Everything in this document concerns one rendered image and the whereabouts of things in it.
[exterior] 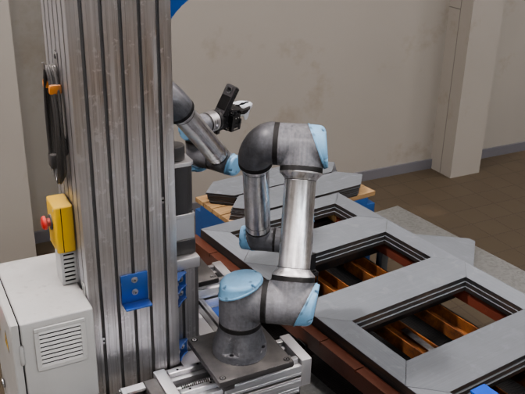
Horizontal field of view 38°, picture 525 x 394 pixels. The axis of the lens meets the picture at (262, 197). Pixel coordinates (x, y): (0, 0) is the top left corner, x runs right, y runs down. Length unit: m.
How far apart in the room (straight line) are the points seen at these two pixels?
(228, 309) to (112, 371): 0.38
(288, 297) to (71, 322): 0.55
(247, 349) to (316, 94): 3.64
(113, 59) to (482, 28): 4.43
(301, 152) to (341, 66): 3.60
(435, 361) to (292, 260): 0.69
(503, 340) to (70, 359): 1.39
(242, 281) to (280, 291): 0.10
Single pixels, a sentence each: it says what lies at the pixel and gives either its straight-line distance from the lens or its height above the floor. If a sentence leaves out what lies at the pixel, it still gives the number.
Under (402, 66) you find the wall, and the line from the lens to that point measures 5.89.
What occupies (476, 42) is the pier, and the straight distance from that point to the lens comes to 5.96.
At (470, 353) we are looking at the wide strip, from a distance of 2.54.
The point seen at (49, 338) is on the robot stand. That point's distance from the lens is 2.00.
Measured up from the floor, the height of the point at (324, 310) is 0.86.
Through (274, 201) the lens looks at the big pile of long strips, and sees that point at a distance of 3.48.
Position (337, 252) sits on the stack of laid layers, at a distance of 3.08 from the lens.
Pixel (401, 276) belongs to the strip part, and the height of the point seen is 0.86.
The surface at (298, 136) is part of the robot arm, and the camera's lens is 2.00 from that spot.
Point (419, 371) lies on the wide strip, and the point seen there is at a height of 0.86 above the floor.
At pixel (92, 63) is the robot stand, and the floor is 1.84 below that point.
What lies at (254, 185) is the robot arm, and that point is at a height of 1.45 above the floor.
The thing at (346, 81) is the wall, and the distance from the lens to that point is 5.62.
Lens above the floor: 2.28
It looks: 24 degrees down
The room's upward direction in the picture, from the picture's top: 1 degrees clockwise
